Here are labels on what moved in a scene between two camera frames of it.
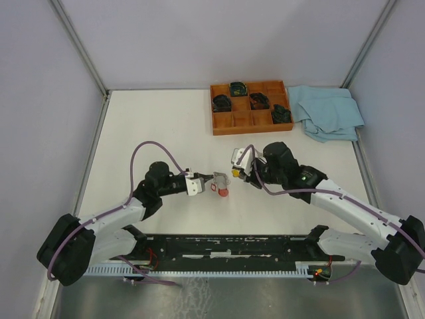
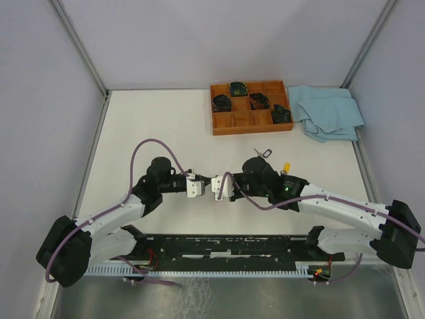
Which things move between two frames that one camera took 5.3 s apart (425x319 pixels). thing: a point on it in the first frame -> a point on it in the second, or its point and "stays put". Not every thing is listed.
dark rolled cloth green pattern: [281, 115] stays put
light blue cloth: [329, 113] stays put
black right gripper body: [257, 173] -> [244, 185]
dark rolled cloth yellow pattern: [238, 88] stays put
